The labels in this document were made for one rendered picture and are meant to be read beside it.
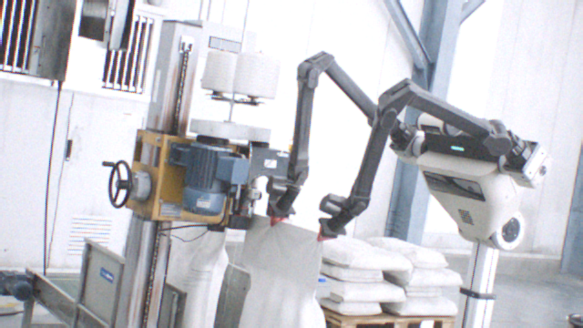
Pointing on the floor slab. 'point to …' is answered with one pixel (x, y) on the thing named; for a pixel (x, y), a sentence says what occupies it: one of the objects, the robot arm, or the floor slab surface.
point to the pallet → (383, 320)
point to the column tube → (170, 39)
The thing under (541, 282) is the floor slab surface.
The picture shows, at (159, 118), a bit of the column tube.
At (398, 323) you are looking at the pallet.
